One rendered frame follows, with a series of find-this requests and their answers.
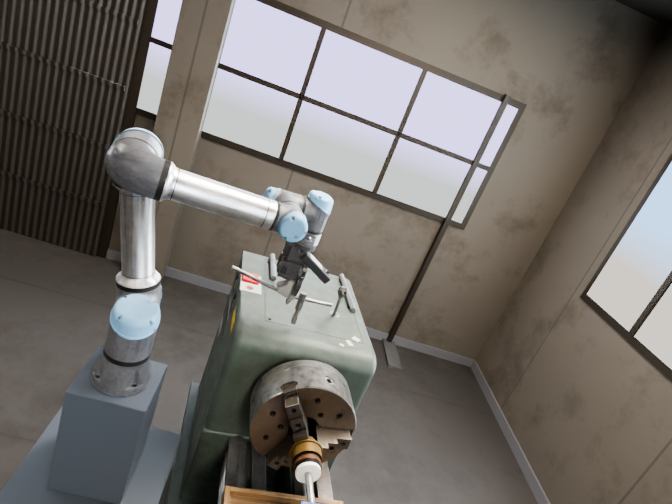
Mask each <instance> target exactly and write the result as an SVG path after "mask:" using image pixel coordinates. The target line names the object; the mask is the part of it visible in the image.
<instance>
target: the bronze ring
mask: <svg viewBox="0 0 672 504"><path fill-rule="evenodd" d="M322 453H323V449H322V446H321V444H320V443H319V442H318V441H316V440H315V439H314V438H313V437H311V436H309V439H303V440H300V441H298V442H296V443H294V444H293V445H292V446H291V448H290V450H289V456H290V459H291V463H292V467H293V470H294V474H295V470H296V468H297V467H298V466H299V465H300V464H302V463H304V462H315V463H317V464H318V465H319V466H320V468H321V470H322Z"/></svg>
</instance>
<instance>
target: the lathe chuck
mask: <svg viewBox="0 0 672 504"><path fill-rule="evenodd" d="M325 377H329V378H330V379H332V380H333V382H334V385H330V384H328V383H327V382H326V381H325V380H324V378H325ZM293 383H296V384H298V385H296V390H297V393H298V396H299V398H300V401H301V404H302V407H303V409H304V412H305V415H306V417H307V423H308V432H309V436H311V437H312V435H313V433H312V430H313V425H314V422H315V420H316V421H317V422H318V424H319V426H322V427H331V428H339V429H348V430H356V415H355V411H354V407H353V403H352V399H351V394H350V391H349V389H348V387H347V386H346V384H345V383H344V382H343V381H342V380H341V379H340V378H339V377H338V376H336V375H335V374H333V373H331V372H329V371H327V370H324V369H320V368H315V367H297V368H291V369H287V370H284V371H281V372H279V373H277V374H275V375H273V376H271V377H270V378H268V379H267V380H266V381H265V382H263V383H262V384H261V385H260V386H259V388H258V389H257V390H256V392H255V394H254V395H253V398H252V400H251V404H250V423H249V435H250V440H251V443H252V445H253V447H254V448H255V450H256V451H257V452H258V453H259V454H260V455H261V456H262V457H263V456H264V455H266V454H267V453H268V452H269V451H270V450H272V449H273V448H274V447H275V446H276V445H277V444H279V443H280V442H281V441H282V440H283V439H285V438H286V437H287V436H288V435H289V431H288V427H290V419H289V416H288V414H287V411H286V409H285V397H284V394H283V390H282V389H281V388H283V386H286V385H290V384H293ZM343 450H344V449H336V450H335V453H334V454H333V453H327V454H326V457H325V458H322V463H323V462H326V461H328V460H330V459H332V458H333V457H335V456H336V455H338V454H339V453H340V452H341V451H343Z"/></svg>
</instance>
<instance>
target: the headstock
mask: <svg viewBox="0 0 672 504"><path fill-rule="evenodd" d="M238 268H240V269H242V270H243V271H245V272H249V273H252V274H256V275H259V276H261V280H263V281H265V282H267V283H269V284H271V285H273V286H275V287H277V282H278V281H281V280H285V279H283V278H282V277H278V276H277V274H278V272H277V266H276V278H277V279H276V280H275V281H272V280H271V276H270V258H268V257H265V256H261V255H257V254H254V253H250V252H246V251H243V253H242V256H241V260H240V263H239V266H238ZM240 276H241V274H240V273H238V272H236V275H235V278H234V281H233V284H232V287H231V290H230V294H229V297H228V300H227V303H226V306H225V309H224V312H223V315H222V318H221V321H220V325H219V328H218V332H217V339H216V345H215V352H214V358H213V365H212V371H211V378H210V385H209V391H208V398H207V404H206V411H205V417H204V426H205V428H207V429H208V430H212V431H219V432H225V433H231V434H237V435H243V436H249V437H250V435H249V433H248V432H249V428H248V427H249V423H250V398H251V394H252V391H253V388H254V386H255V385H256V383H257V382H258V380H259V379H260V378H261V377H262V376H263V375H264V374H265V373H266V372H268V371H269V370H271V369H272V368H274V367H276V366H278V365H280V364H283V363H286V362H290V361H295V360H314V361H319V362H323V363H325V364H328V365H330V366H332V367H333V368H335V369H336V370H338V371H339V372H340V373H341V374H342V375H343V377H344V378H345V380H346V381H347V384H348V386H349V390H350V394H351V399H352V403H354V404H353V407H354V411H355V412H356V410H357V408H358V406H359V404H360V402H361V400H362V398H363V396H364V394H365V392H366V390H367V388H368V386H369V384H370V382H371V379H372V377H373V375H374V373H375V370H376V355H375V352H374V349H373V347H372V344H371V341H370V338H369V335H368V332H367V329H366V326H365V324H364V321H363V318H362V315H361V312H360V309H359V306H358V303H357V301H356V298H355V295H354V292H353V289H352V286H351V283H350V281H349V280H348V279H346V278H345V280H346V283H347V286H348V288H349V291H350V294H351V297H352V299H353V302H354V305H355V308H356V312H355V313H351V311H350V308H349V305H348V302H347V299H346V296H344V297H343V298H342V299H341V302H340V305H339V308H338V311H337V313H338V314H339V317H334V316H332V315H331V314H330V311H334V309H335V306H336V303H337V300H338V289H339V287H341V286H342V285H341V282H340V279H339V277H338V276H335V275H331V274H330V279H331V280H330V281H329V282H328V283H326V284H324V283H323V282H322V281H321V280H320V279H319V278H318V277H317V276H316V275H315V274H314V273H313V271H312V270H311V269H309V268H308V270H307V273H306V277H305V279H304V280H303V283H302V285H301V288H300V290H299V292H298V294H297V295H298V296H299V295H300V292H301V291H304V292H306V293H307V297H306V298H311V299H315V300H319V301H324V302H328V303H332V304H333V305H332V307H328V306H324V305H320V304H315V303H311V302H306V301H305V302H304V305H303V307H302V310H301V311H300V312H299V315H298V318H297V321H296V324H295V325H294V324H291V320H292V317H293V314H294V313H295V306H296V303H297V301H298V299H293V301H291V302H290V303H289V304H286V297H284V296H283V295H281V294H279V293H278V292H276V291H274V290H272V289H270V288H268V287H266V286H264V285H262V284H261V295H260V294H256V293H252V292H248V291H244V290H240V291H239V285H240ZM277 288H278V287H277ZM236 293H237V294H236ZM354 336H355V337H357V338H358V339H360V341H359V342H357V341H355V340H353V339H352V337H354ZM346 340H350V341H351V342H352V344H353V345H354V346H349V345H348V343H347V342H346ZM340 343H341V344H343V345H344V347H342V346H340V345H339V344H340ZM251 358H252V359H251ZM255 358H256V359H255ZM258 358H259V359H258ZM254 360H255V361H254ZM245 364H246V365H245ZM252 364H253V365H252ZM254 364H255V365H254ZM246 367H247V368H246ZM251 367H252V368H251ZM255 368H256V369H255ZM251 370H252V371H251ZM245 376H246V377H245ZM243 377H244V378H245V379H244V378H243ZM248 379H249V380H248ZM251 379H252V380H251ZM244 380H245V381H244ZM247 380H248V381H247ZM252 382H253V383H252ZM249 383H250V384H249ZM252 384H253V386H251V385H252ZM238 385H239V386H238ZM236 390H237V391H236ZM356 392H357V393H356ZM245 393H246V394H247V395H246V394H245ZM358 394H359V395H358ZM247 396H248V397H247ZM237 397H238V398H237ZM246 398H248V399H246ZM357 399H358V400H357ZM353 401H354V402H353ZM355 404H356V405H355ZM234 405H235V406H234ZM233 408H234V409H233ZM243 408H245V409H243ZM233 411H234V412H233ZM229 413H231V414H229ZM233 414H234V415H233ZM236 414H237V415H236ZM239 414H240V415H239ZM230 420H231V421H232V422H231V421H230ZM235 420H236V421H235ZM239 421H240V422H239ZM235 422H237V423H236V424H235ZM239 423H240V424H239ZM242 423H243V424H242ZM244 423H245V424H244ZM238 424H239V425H238ZM233 425H234V426H233ZM243 425H244V426H243ZM230 426H231V427H230ZM232 426H233V427H232ZM236 427H238V428H236ZM239 429H240V431H239ZM236 431H237V432H236Z"/></svg>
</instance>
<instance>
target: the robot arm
mask: <svg viewBox="0 0 672 504"><path fill-rule="evenodd" d="M163 156H164V150H163V146H162V144H161V142H160V140H159V139H158V137H157V136H156V135H155V134H153V133H152V132H150V131H148V130H146V129H143V128H129V129H126V130H124V131H122V132H121V133H119V134H118V135H117V136H116V137H115V139H114V142H113V144H112V145H111V147H110V148H109V149H108V151H107V153H106V156H105V168H106V171H107V173H108V175H109V177H110V178H111V179H112V184H113V186H115V187H116V188H117V189H118V190H119V204H120V238H121V271H120V272H119V273H118V274H117V275H116V302H115V304H114V306H113V308H112V310H111V313H110V322H109V326H108V331H107V335H106V340H105V344H104V349H103V352H102V353H101V355H100V356H99V357H98V359H97V360H96V362H95V363H94V365H93V367H92V370H91V374H90V380H91V383H92V385H93V386H94V387H95V388H96V389H97V390H98V391H100V392H102V393H104V394H106V395H110V396H115V397H128V396H133V395H136V394H138V393H140V392H142V391H143V390H145V389H146V388H147V386H148V385H149V383H150V379H151V375H152V370H151V364H150V353H151V350H152V346H153V342H154V338H155V335H156V331H157V328H158V326H159V323H160V302H161V298H162V288H161V277H160V274H159V273H158V272H157V271H156V270H155V200H157V201H160V202H161V201H163V200H165V199H169V200H172V201H175V202H179V203H182V204H185V205H188V206H192V207H195V208H198V209H201V210H205V211H208V212H211V213H215V214H218V215H221V216H224V217H228V218H231V219H234V220H237V221H241V222H244V223H247V224H250V225H254V226H257V227H260V228H264V229H267V230H270V231H273V232H277V233H279V235H280V236H281V237H282V238H283V239H284V240H285V241H286V243H285V246H284V249H283V251H281V254H280V257H279V260H278V262H277V265H276V266H277V272H278V274H277V276H278V277H282V278H283V279H285V280H281V281H278V282H277V287H278V289H277V292H278V293H279V294H281V295H283V296H284V297H286V304H289V303H290V302H291V301H293V299H294V298H295V297H296V296H297V294H298V292H299V290H300V288H301V285H302V283H303V280H304V279H305V277H306V273H307V270H308V267H309V268H310V269H311V270H312V271H313V273H314V274H315V275H316V276H317V277H318V278H319V279H320V280H321V281H322V282H323V283H324V284H326V283H328V282H329V281H330V280H331V279H330V274H329V272H328V270H326V269H325V268H324V267H323V266H322V265H321V264H320V263H319V262H318V260H317V259H316V258H315V257H314V256H313V255H312V254H311V253H310V252H313V251H315V249H316V246H317V245H318V243H319V240H320V238H321V235H322V232H323V230H324V227H325V225H326V222H327V219H328V217H329V215H330V212H331V209H332V206H333V199H332V197H330V196H329V195H328V194H326V193H323V192H321V191H315V190H312V191H310V193H309V194H308V196H303V195H299V194H296V193H292V192H289V191H286V190H282V189H281V188H279V189H278V188H274V187H268V188H267V189H266V190H265V192H264V195H263V197H262V196H259V195H256V194H253V193H250V192H247V191H244V190H241V189H238V188H235V187H232V186H229V185H226V184H223V183H220V182H217V181H214V180H211V179H208V178H205V177H202V176H199V175H196V174H193V173H191V172H188V171H185V170H182V169H179V168H176V167H175V165H174V163H173V162H172V161H169V160H166V159H163Z"/></svg>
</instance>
